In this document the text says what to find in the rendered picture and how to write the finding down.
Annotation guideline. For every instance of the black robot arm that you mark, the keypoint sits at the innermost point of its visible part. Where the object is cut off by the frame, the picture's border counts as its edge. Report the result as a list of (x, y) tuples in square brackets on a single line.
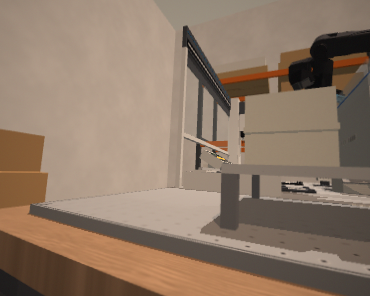
[(326, 46)]

